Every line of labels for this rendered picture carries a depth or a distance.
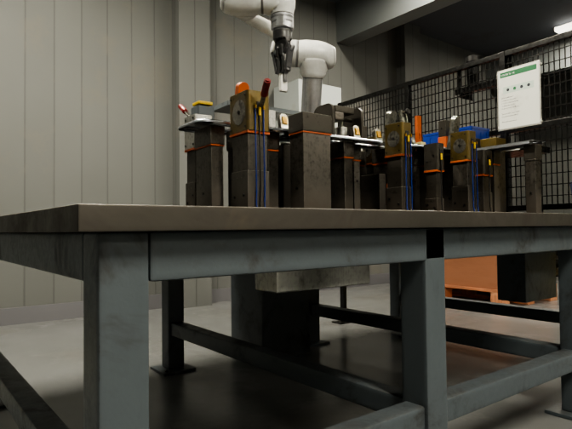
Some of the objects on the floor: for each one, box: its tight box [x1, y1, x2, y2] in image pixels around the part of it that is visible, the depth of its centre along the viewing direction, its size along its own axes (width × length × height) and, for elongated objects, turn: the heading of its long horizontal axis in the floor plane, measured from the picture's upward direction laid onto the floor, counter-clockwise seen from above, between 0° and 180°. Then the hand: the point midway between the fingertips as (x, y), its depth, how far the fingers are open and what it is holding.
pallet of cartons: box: [444, 255, 558, 305], centre depth 481 cm, size 131×94×46 cm
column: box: [231, 274, 312, 358], centre depth 270 cm, size 31×31×66 cm
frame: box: [0, 226, 572, 429], centre depth 211 cm, size 256×161×66 cm
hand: (283, 82), depth 198 cm, fingers closed
